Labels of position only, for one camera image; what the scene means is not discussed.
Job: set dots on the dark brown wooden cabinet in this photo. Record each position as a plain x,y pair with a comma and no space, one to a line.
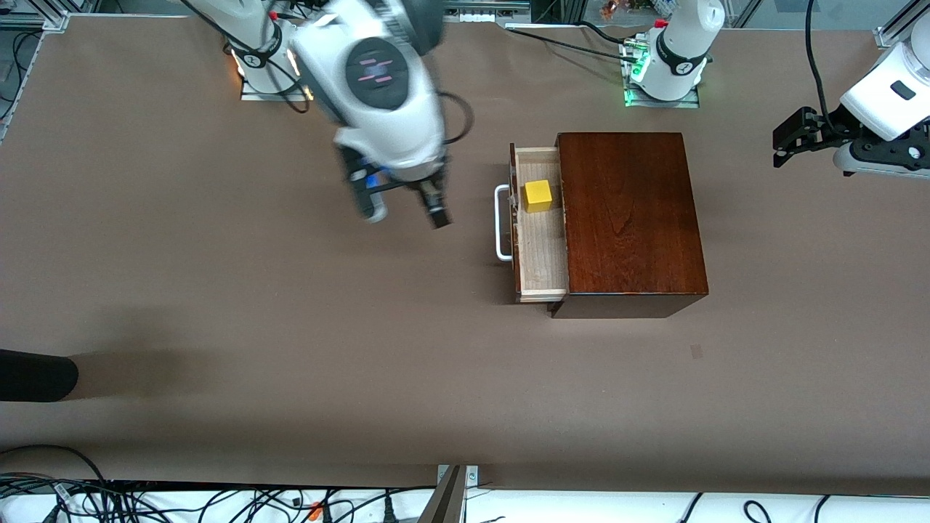
632,218

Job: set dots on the yellow wooden block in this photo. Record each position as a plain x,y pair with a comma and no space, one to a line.
538,195

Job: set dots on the metal frame with power strip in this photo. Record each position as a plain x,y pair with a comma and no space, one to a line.
476,7

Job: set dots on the colourful clutter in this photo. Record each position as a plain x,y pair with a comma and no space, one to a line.
632,7

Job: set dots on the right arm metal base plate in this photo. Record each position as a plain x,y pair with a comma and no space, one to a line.
261,96

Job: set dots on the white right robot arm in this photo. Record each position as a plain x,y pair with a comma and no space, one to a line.
251,29

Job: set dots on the black padded cylinder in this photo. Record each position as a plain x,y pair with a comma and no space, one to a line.
36,375

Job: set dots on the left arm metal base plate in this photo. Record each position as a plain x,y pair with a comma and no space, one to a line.
661,103

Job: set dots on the aluminium frame rail with bracket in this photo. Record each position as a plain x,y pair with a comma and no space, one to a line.
888,38

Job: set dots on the aluminium post with bracket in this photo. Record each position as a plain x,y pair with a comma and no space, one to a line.
447,501

